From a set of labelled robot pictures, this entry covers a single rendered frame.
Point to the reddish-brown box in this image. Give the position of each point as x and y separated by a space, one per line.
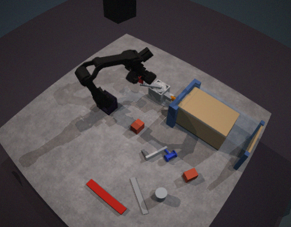
190 175
137 126

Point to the l-shaped crank handle with blue knob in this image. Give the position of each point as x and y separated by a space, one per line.
167 157

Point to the red flat bar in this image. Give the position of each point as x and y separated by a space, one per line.
106 196

